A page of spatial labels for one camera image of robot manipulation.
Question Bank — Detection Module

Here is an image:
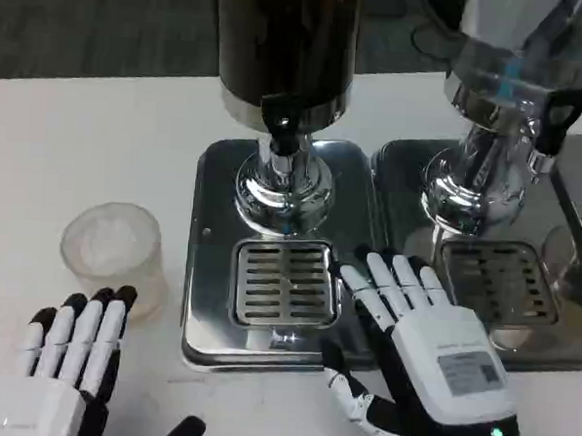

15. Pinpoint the steel drip grid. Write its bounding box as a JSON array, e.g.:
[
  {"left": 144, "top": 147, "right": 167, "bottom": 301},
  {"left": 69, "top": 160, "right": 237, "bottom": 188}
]
[
  {"left": 229, "top": 236, "right": 345, "bottom": 332},
  {"left": 434, "top": 237, "right": 563, "bottom": 331}
]

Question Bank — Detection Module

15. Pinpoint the dark drink dispenser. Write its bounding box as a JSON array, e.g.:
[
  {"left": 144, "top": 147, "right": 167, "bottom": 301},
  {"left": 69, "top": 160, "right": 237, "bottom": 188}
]
[{"left": 205, "top": 0, "right": 361, "bottom": 240}]

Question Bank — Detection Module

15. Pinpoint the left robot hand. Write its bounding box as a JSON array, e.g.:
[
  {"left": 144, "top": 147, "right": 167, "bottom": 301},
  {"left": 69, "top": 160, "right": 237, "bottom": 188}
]
[{"left": 0, "top": 278, "right": 215, "bottom": 436}]

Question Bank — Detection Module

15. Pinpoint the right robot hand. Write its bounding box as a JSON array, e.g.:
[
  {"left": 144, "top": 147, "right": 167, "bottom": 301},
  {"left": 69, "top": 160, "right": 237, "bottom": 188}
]
[{"left": 314, "top": 242, "right": 534, "bottom": 436}]

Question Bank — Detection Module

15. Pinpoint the clear ribbed glass cup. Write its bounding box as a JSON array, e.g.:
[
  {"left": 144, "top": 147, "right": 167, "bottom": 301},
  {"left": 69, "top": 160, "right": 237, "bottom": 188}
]
[{"left": 57, "top": 198, "right": 174, "bottom": 320}]

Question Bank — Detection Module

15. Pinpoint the black cable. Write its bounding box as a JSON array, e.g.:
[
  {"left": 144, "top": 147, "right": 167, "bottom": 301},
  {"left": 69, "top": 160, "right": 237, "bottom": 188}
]
[{"left": 407, "top": 19, "right": 458, "bottom": 61}]

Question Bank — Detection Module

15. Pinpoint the black tap handle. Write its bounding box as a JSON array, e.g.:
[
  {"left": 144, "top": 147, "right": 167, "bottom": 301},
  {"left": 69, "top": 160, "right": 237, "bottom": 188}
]
[
  {"left": 257, "top": 92, "right": 303, "bottom": 156},
  {"left": 537, "top": 87, "right": 582, "bottom": 159}
]

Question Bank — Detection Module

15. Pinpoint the clear drink dispenser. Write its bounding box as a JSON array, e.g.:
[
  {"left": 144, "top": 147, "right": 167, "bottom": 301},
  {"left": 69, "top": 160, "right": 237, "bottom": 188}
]
[{"left": 416, "top": 0, "right": 582, "bottom": 244}]

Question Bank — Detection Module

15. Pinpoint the steel dispenser base tray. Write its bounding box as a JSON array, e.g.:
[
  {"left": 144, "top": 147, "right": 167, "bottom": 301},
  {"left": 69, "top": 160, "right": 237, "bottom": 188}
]
[
  {"left": 178, "top": 132, "right": 392, "bottom": 382},
  {"left": 361, "top": 134, "right": 582, "bottom": 376}
]

